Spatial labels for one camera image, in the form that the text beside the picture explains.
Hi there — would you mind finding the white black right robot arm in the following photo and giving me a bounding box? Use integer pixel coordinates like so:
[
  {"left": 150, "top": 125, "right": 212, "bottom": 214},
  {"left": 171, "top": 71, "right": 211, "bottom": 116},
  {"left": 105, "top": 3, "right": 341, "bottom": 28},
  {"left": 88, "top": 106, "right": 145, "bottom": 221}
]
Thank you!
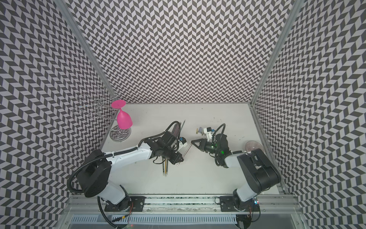
[{"left": 191, "top": 124, "right": 281, "bottom": 211}]

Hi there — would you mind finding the pink plastic wine glass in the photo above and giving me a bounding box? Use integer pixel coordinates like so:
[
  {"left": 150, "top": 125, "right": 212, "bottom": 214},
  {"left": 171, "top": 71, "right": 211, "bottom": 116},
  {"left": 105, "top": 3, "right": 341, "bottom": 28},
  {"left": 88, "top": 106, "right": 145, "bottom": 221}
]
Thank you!
[{"left": 111, "top": 100, "right": 133, "bottom": 130}]

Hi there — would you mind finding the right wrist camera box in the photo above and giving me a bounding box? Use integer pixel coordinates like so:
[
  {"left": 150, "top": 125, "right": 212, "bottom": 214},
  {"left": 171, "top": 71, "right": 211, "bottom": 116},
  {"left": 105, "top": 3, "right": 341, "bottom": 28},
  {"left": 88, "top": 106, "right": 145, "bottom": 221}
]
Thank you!
[{"left": 204, "top": 127, "right": 214, "bottom": 142}]

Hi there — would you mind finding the aluminium corner post right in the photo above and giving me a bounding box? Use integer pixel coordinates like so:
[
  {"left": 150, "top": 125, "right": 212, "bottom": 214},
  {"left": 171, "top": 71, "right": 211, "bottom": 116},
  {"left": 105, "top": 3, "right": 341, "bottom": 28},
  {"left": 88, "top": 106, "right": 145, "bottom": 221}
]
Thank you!
[{"left": 250, "top": 0, "right": 305, "bottom": 107}]

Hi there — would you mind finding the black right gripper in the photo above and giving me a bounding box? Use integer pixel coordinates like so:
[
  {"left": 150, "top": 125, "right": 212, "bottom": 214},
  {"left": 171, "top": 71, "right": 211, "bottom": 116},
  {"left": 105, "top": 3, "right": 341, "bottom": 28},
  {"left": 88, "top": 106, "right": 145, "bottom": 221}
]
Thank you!
[{"left": 192, "top": 138, "right": 221, "bottom": 155}]

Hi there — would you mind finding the clear pink glass dish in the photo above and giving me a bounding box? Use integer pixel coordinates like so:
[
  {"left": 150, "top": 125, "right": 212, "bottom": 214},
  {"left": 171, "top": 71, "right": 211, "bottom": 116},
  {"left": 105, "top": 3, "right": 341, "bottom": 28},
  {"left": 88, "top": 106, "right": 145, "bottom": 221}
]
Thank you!
[{"left": 245, "top": 141, "right": 265, "bottom": 153}]

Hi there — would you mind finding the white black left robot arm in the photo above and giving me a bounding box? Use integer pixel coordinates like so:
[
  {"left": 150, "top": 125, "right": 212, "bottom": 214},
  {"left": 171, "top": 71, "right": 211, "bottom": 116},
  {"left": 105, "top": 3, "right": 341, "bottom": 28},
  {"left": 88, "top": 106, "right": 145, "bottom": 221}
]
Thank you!
[{"left": 67, "top": 121, "right": 186, "bottom": 205}]

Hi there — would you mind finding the aluminium corner post left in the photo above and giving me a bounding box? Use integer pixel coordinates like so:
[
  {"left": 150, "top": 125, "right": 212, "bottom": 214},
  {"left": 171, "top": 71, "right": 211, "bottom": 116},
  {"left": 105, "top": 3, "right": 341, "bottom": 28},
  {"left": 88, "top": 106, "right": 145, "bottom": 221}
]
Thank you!
[{"left": 53, "top": 0, "right": 115, "bottom": 95}]

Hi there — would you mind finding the aluminium corner post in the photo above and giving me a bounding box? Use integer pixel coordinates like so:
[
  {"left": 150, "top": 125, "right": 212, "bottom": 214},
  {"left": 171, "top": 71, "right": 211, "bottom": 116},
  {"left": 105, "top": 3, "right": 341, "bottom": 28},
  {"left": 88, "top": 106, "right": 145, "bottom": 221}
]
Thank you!
[
  {"left": 250, "top": 0, "right": 305, "bottom": 107},
  {"left": 53, "top": 0, "right": 115, "bottom": 95}
]

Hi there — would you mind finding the wire glass rack stand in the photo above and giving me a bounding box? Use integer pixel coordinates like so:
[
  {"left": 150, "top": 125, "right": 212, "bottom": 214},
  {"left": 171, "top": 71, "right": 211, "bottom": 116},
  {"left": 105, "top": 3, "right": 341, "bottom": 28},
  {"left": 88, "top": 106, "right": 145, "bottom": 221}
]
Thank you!
[{"left": 72, "top": 87, "right": 132, "bottom": 142}]

